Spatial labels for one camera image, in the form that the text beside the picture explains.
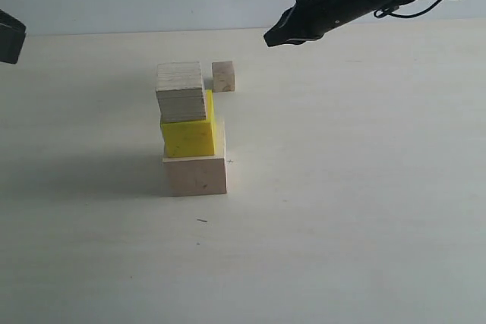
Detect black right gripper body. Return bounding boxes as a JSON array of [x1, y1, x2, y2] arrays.
[[290, 0, 365, 38]]

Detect small wooden cube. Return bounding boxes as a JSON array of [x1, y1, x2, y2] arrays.
[[212, 61, 235, 93]]

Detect large light wooden cube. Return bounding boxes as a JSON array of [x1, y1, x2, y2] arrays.
[[162, 113, 228, 198]]

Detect medium plywood cube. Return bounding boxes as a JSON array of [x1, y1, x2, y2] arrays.
[[156, 61, 207, 123]]

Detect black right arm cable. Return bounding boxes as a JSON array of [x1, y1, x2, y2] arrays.
[[374, 0, 443, 20]]

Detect yellow cube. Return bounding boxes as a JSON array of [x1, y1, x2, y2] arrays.
[[160, 90, 217, 158]]

